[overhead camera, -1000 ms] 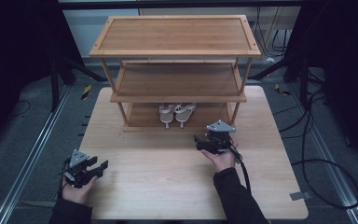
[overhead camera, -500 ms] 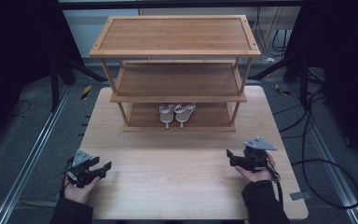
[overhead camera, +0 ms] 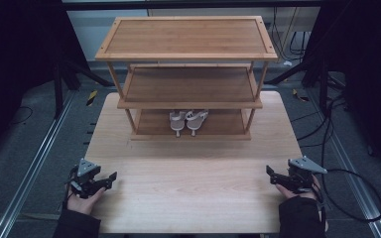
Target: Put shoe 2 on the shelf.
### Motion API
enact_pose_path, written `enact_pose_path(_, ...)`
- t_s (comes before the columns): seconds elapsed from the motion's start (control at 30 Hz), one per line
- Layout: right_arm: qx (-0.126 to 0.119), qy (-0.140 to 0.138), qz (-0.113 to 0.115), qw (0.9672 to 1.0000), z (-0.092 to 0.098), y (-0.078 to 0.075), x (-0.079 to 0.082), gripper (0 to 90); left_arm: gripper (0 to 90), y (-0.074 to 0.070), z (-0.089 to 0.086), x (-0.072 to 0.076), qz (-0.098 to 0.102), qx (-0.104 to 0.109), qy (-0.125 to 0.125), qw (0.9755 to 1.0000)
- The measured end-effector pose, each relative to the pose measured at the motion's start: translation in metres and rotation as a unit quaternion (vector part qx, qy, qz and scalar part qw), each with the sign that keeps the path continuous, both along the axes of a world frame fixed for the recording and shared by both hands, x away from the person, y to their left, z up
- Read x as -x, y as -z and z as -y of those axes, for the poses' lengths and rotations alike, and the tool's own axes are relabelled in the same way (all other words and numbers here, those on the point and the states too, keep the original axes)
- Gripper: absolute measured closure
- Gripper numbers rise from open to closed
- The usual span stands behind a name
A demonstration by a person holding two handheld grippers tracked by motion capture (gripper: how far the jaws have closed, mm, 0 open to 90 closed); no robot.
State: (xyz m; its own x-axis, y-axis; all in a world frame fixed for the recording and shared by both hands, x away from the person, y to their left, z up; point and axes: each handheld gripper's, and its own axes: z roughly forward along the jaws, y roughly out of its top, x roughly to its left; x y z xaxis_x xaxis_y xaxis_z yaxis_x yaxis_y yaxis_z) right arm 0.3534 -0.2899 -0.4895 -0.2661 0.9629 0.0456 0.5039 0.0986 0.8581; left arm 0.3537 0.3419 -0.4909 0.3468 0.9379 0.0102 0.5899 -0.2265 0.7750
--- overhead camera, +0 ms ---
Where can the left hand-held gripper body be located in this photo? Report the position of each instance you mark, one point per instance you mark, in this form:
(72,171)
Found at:
(86,178)

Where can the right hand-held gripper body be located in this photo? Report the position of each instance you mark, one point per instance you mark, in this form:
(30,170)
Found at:
(302,175)

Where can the white high-heel shoe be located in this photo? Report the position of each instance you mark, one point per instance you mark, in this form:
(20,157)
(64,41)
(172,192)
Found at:
(178,120)
(195,119)

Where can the wooden three-tier shoe rack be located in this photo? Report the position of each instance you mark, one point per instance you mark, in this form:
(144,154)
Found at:
(187,36)

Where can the person's right hand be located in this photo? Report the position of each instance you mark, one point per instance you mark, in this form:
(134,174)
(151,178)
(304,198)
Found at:
(311,193)

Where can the person's left hand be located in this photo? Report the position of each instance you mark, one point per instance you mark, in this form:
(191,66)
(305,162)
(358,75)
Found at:
(84,203)

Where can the yellow and black tape piece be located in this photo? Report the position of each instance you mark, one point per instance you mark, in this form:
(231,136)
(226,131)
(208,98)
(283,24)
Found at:
(299,95)
(92,98)

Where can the black metal stand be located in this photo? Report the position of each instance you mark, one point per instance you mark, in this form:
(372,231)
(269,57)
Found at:
(58,89)
(324,89)

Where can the small white plug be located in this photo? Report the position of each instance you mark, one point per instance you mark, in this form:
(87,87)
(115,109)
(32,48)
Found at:
(287,63)

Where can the aluminium floor rail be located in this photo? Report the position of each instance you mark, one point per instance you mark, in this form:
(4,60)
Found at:
(354,178)
(29,172)

